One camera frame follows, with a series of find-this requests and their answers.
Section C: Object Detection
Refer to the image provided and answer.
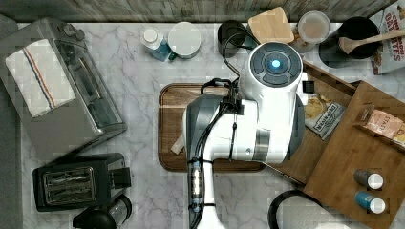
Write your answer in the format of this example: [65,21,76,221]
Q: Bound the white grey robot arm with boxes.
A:
[182,42,307,229]

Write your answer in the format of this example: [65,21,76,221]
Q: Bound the wooden spoon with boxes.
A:
[338,30,405,54]

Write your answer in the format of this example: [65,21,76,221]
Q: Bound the black square cup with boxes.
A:
[217,20,246,58]

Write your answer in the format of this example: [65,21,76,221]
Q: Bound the black slot toaster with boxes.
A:
[32,153,131,212]

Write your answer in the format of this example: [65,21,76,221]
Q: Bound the white round lidded jar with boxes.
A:
[168,22,202,59]

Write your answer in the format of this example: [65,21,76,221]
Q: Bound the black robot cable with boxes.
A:
[187,26,256,229]

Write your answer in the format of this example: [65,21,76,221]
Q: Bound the blue spice shaker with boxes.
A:
[354,191,386,214]

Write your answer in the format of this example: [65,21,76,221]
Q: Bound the teal box with wooden lid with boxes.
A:
[247,7,294,44]

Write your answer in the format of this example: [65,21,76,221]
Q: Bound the striped white dish towel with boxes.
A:
[6,39,75,117]

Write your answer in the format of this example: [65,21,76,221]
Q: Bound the blue white plastic bottle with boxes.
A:
[141,27,171,62]

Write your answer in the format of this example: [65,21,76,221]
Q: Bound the pink Stash tea packets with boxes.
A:
[360,109,404,146]

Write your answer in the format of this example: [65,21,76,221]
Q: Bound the cereal box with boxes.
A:
[371,0,405,75]

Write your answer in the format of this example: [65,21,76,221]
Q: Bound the white butter block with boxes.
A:
[171,135,185,155]

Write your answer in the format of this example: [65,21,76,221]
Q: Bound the clear plastic snack tub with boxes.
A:
[289,10,330,53]

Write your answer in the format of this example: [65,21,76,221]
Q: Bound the black round utensil holder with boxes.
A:
[318,16,382,69]

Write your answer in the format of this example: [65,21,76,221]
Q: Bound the chips bag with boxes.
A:
[305,94,346,140]

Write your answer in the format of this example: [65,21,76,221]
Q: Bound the grey spice shaker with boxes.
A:
[353,169,384,190]

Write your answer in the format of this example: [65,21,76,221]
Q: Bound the silver toaster oven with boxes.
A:
[1,18,126,160]

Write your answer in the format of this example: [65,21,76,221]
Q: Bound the wooden cutting board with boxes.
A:
[158,83,265,173]

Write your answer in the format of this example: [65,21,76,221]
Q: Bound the black coffee grinder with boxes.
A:
[73,195,132,229]

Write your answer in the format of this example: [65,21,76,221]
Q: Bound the wooden drawer with black handle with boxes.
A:
[269,61,356,186]

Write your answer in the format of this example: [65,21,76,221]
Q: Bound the wooden drawer cabinet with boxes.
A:
[302,80,405,229]

